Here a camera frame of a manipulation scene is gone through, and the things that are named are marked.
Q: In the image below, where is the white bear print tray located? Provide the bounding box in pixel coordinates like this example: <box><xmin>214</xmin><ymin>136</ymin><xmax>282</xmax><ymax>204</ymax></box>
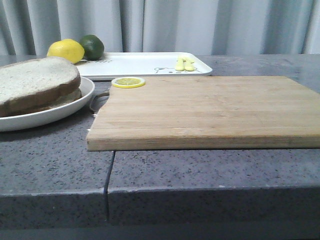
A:
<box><xmin>75</xmin><ymin>52</ymin><xmax>213</xmax><ymax>81</ymax></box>

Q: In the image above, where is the yellow plastic knife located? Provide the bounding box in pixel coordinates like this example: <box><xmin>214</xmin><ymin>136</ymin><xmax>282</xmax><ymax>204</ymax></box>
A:
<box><xmin>182</xmin><ymin>56</ymin><xmax>195</xmax><ymax>72</ymax></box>

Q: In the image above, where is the green lime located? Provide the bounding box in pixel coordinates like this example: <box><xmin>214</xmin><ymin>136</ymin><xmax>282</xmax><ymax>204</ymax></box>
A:
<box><xmin>79</xmin><ymin>34</ymin><xmax>105</xmax><ymax>61</ymax></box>

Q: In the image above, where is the yellow plastic fork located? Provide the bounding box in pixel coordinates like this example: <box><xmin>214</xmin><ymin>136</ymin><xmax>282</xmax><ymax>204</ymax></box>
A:
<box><xmin>175</xmin><ymin>56</ymin><xmax>185</xmax><ymax>72</ymax></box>

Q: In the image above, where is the grey pleated curtain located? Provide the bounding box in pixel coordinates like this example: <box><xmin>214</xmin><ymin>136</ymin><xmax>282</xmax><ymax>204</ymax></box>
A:
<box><xmin>0</xmin><ymin>0</ymin><xmax>320</xmax><ymax>55</ymax></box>

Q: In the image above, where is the wooden cutting board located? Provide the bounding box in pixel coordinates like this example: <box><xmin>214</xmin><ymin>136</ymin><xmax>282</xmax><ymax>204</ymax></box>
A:
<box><xmin>86</xmin><ymin>76</ymin><xmax>320</xmax><ymax>151</ymax></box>

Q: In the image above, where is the yellow lemon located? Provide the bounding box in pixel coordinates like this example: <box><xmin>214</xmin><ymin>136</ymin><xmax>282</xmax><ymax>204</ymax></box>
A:
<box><xmin>46</xmin><ymin>39</ymin><xmax>85</xmax><ymax>64</ymax></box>

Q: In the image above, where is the bottom bread slice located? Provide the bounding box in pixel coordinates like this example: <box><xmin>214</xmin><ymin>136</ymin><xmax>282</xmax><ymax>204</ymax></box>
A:
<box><xmin>24</xmin><ymin>87</ymin><xmax>83</xmax><ymax>113</ymax></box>

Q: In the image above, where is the white bread slice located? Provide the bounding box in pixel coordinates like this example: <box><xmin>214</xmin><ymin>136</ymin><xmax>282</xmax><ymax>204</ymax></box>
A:
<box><xmin>0</xmin><ymin>57</ymin><xmax>81</xmax><ymax>117</ymax></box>

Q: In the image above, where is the white round plate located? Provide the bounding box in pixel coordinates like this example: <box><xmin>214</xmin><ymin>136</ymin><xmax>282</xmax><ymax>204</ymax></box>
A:
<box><xmin>0</xmin><ymin>76</ymin><xmax>95</xmax><ymax>132</ymax></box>

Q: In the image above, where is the lemon slice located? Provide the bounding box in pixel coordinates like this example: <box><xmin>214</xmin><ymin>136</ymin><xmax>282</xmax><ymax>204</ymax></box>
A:
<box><xmin>111</xmin><ymin>76</ymin><xmax>146</xmax><ymax>89</ymax></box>

